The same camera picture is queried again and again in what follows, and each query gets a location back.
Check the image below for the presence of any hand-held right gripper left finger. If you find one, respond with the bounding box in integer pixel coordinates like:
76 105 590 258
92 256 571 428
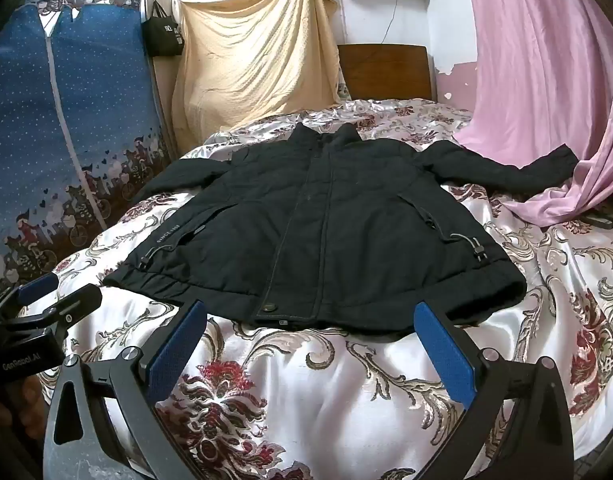
42 300 210 480

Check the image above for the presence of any pink curtain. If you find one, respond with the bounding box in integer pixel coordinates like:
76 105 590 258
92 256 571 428
449 0 613 228

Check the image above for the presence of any wooden headboard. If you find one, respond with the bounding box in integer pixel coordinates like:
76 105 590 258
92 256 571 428
337 43 438 102

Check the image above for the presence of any black bag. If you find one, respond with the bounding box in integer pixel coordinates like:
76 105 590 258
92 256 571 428
142 0 184 57

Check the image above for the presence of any thin wall cable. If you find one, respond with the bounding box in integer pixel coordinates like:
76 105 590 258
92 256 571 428
379 0 401 46

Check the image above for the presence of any black jacket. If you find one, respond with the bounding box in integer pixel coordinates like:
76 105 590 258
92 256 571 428
102 122 578 343

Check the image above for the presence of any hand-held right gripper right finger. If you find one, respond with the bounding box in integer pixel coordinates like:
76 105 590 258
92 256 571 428
413 300 575 480

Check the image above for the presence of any floral satin bedspread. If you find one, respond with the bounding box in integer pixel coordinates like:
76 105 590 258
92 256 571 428
36 97 613 480

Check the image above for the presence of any beige hanging cloth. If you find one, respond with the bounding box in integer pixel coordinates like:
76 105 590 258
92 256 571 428
171 0 343 148

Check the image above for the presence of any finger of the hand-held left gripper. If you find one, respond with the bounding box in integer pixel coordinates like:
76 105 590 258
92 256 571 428
0 273 60 318
6 283 103 346

